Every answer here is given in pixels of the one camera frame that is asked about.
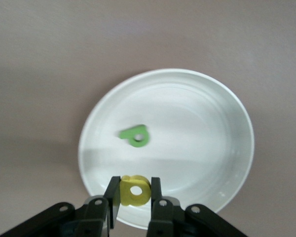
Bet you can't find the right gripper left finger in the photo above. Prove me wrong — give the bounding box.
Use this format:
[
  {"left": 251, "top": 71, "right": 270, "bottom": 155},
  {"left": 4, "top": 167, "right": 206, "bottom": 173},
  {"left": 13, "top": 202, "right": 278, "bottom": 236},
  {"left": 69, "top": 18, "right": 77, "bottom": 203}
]
[{"left": 0, "top": 175, "right": 121, "bottom": 237}]

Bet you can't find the yellow foam letter a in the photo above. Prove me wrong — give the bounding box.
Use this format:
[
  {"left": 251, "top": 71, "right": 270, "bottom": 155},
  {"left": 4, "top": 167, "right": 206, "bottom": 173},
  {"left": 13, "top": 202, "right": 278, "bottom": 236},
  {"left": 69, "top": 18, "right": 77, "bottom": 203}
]
[{"left": 119, "top": 174, "right": 151, "bottom": 207}]

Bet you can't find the beige brown plate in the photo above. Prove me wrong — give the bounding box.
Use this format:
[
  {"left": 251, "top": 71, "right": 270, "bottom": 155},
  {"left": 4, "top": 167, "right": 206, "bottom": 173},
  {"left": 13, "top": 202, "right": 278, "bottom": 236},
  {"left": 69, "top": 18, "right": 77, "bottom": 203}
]
[{"left": 78, "top": 68, "right": 255, "bottom": 230}]

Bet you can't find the green foam letter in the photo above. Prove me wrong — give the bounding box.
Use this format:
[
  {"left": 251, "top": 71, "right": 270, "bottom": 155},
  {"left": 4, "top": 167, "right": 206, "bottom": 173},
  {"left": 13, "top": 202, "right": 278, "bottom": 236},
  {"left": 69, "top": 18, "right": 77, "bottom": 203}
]
[{"left": 118, "top": 124, "right": 151, "bottom": 149}]

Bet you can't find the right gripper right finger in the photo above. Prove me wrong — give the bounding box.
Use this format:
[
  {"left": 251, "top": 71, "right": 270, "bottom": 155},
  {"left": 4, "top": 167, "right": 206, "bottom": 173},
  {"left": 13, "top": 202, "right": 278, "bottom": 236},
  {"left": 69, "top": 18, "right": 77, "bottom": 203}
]
[{"left": 147, "top": 176, "right": 247, "bottom": 237}]

